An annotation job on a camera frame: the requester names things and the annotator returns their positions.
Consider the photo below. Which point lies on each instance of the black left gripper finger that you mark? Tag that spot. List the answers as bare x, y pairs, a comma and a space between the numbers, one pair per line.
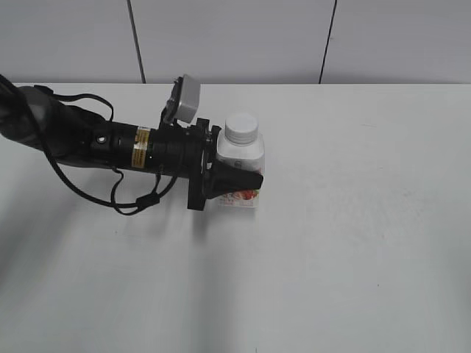
215, 130
222, 179

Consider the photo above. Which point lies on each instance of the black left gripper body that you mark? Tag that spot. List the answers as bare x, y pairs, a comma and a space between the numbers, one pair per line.
202, 141

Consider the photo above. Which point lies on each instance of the white screw cap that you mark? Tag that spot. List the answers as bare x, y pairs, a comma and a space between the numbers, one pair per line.
241, 128

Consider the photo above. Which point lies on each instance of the white strawberry drink bottle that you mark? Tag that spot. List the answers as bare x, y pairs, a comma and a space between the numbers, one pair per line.
249, 157

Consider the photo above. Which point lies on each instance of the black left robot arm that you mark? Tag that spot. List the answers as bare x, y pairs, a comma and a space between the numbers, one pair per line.
182, 146

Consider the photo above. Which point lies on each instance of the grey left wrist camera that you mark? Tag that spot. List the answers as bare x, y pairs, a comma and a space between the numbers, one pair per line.
183, 102

